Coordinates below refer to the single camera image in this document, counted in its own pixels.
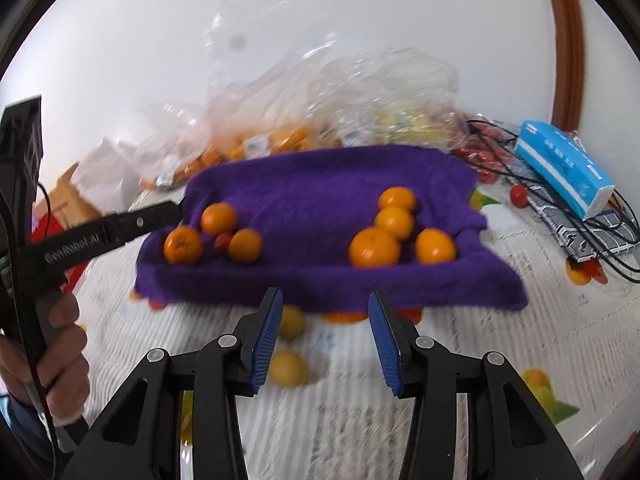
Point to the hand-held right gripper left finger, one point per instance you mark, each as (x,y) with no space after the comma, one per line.
(265,345)

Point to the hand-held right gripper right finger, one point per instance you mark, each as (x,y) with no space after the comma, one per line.
(385,345)

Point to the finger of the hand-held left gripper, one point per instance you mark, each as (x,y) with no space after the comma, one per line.
(145,220)

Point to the pale yellow round fruit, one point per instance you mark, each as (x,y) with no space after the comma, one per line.
(290,369)
(292,321)

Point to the mandarin orange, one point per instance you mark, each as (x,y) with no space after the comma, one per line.
(397,197)
(394,223)
(218,218)
(374,248)
(183,246)
(435,246)
(245,246)

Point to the small red fruit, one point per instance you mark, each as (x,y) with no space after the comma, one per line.
(222,242)
(520,195)

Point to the purple towel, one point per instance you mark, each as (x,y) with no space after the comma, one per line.
(310,200)

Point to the person's left forearm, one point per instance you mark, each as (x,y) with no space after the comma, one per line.
(20,430)

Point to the person's left hand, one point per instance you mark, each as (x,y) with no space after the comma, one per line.
(65,370)

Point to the white plastic bag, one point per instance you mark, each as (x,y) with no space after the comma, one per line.
(110,155)

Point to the fruit print tablecloth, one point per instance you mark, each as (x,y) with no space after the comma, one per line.
(340,410)

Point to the clear bag of small oranges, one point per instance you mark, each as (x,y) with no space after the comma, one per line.
(195,155)

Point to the clear bag of mandarins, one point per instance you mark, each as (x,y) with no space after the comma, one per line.
(285,135)

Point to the loose small red fruit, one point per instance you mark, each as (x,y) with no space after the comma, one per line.
(520,195)

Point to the clear bag of red fruit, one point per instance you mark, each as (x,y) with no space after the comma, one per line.
(482,155)

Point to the clear bag of yellow fruit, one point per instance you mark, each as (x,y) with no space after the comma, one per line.
(400,120)

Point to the striped pouch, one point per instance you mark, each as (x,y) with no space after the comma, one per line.
(585,232)

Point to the blue tissue pack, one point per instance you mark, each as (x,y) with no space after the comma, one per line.
(565,165)

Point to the brown wooden door frame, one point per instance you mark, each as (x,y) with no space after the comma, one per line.
(567,60)

